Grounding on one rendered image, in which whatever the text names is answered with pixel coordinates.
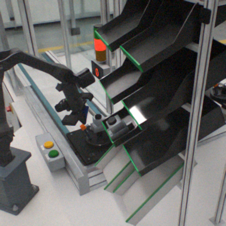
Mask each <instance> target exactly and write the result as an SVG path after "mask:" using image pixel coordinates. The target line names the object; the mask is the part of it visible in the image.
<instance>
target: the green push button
mask: <svg viewBox="0 0 226 226"><path fill-rule="evenodd" d="M57 155H58V150H51V151H50V152H49V156H50V157H56V156H57Z"/></svg>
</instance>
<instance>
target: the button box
mask: <svg viewBox="0 0 226 226"><path fill-rule="evenodd" d="M35 139H36V143H37V147H38V148H39V151H40V153H41V155H42V157H43V158H44V160H45V162H46V164H47V166H48V168H49V170H50V172H52V171H56V170H58V169H60V168H63V167H65V166H66V165H65V159H64V155H63V154H62V152H61V151H60V149H59V147H58V146H57V144H56V142H55V140H54V139H53V137H52V136H51V134H50V133H49V132H47V133H44V134H40V135H37V136H35ZM47 141H51V142H53V146H52V147H50V148H45V146H44V143H45V142H47ZM51 150H58V155H57V156H56V157H50V156H49V152H50V151H51Z"/></svg>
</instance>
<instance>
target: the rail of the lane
mask: <svg viewBox="0 0 226 226"><path fill-rule="evenodd" d="M22 89H23V95H24V98H25V102H26V103H27V105H28V107H29V108H30V110H31V112H32V114H33V115H34V117H35V119H36V120H37V123H38V124H39V126H40V128H41V129H42V130H43V132H44V133H47V132H49V133H50V134H51V136H52V137H53V139H54V140H55V142H56V144H57V146H58V147H59V149H60V151H61V152H62V154H63V155H64V159H65V165H66V166H65V167H64V169H65V171H66V173H67V174H68V176H69V178H70V180H71V182H72V183H73V185H74V186H75V188H76V190H77V192H78V194H79V195H80V196H81V195H84V194H86V193H89V192H90V187H89V178H88V173H87V171H86V170H85V168H84V167H83V165H82V164H81V163H80V161H79V159H78V158H77V157H76V155H77V151H76V150H75V148H74V147H73V145H70V146H69V145H68V143H67V141H66V140H65V138H64V137H63V135H62V134H61V132H60V131H59V129H58V128H57V126H56V125H55V123H54V122H53V120H52V118H51V117H50V116H49V114H48V113H47V111H46V110H45V108H44V106H43V105H42V104H41V103H40V101H39V99H38V98H37V96H36V94H35V93H34V92H33V90H32V89H31V87H30V86H27V87H22Z"/></svg>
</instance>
